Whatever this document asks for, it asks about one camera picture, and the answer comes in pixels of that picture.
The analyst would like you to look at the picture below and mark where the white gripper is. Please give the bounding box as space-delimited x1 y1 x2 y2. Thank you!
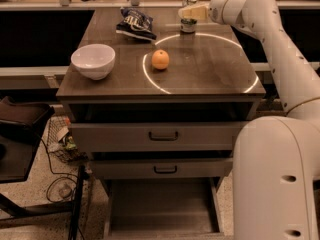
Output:
178 0 247 26

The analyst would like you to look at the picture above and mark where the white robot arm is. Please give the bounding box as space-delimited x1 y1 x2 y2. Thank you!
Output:
178 0 320 240

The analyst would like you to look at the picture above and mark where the grey drawer cabinet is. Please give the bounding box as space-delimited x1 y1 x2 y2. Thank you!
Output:
55 6 267 240

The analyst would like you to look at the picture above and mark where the top grey drawer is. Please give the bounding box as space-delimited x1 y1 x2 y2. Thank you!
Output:
71 122 245 153

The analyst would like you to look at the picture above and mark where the middle grey drawer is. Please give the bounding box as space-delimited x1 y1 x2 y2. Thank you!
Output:
90 158 233 179

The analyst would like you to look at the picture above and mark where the bottom open grey drawer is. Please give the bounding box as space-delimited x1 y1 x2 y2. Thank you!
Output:
103 178 233 240

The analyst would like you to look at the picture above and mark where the orange fruit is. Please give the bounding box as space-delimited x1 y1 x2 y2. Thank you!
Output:
151 50 170 70

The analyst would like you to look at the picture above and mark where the dark blue chip bag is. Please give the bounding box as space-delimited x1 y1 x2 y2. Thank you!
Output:
116 8 157 41

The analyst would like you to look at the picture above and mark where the white ceramic bowl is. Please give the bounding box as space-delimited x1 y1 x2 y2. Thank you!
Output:
71 44 116 80

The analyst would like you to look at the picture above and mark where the black side desk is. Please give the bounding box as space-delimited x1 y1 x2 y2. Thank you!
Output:
0 97 86 240

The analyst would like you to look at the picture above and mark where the wire waste basket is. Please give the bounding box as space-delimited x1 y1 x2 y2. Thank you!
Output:
47 116 87 163

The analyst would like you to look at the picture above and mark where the black floor cable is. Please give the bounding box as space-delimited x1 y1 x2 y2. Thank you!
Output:
39 135 88 240

